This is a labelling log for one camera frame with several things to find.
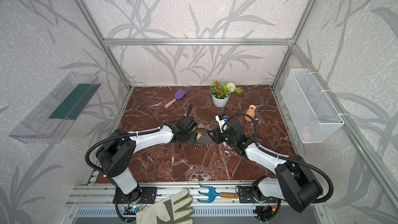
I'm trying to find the white wire mesh basket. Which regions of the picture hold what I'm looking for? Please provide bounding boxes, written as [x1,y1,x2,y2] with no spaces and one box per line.
[281,68,344,143]

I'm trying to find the green circuit board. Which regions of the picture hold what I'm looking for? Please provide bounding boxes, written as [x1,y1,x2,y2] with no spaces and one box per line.
[123,205,145,216]

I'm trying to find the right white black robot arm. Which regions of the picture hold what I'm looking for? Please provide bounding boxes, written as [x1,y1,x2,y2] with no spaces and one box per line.
[208,115,334,213]

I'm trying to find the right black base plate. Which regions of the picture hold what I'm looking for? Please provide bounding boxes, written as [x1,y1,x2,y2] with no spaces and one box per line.
[235,186,258,204]

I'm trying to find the purple pink toy spatula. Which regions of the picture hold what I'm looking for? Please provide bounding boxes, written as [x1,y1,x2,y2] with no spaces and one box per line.
[164,89,187,109]

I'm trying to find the small terracotta vase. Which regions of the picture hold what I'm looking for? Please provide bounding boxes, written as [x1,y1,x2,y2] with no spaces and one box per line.
[245,105,256,122]

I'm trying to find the blue garden hand fork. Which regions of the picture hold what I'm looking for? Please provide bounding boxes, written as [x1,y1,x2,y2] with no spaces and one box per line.
[198,184,239,203]

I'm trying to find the white pot with flowers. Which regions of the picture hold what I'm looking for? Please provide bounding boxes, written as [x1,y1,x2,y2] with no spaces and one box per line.
[210,80,243,108]

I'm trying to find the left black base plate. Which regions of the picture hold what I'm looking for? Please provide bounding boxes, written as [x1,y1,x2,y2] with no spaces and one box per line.
[113,186,157,204]

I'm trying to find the clear plastic wall tray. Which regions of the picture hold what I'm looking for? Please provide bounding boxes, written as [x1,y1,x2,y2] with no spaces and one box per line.
[9,72,101,144]

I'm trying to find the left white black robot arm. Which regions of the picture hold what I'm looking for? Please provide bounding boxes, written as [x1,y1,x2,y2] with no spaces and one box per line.
[85,116,198,195]

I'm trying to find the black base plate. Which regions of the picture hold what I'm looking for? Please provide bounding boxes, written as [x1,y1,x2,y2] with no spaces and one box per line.
[113,186,157,204]
[235,186,258,204]

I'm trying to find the white green work glove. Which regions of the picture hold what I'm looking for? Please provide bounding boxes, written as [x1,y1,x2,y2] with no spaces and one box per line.
[136,189,194,224]

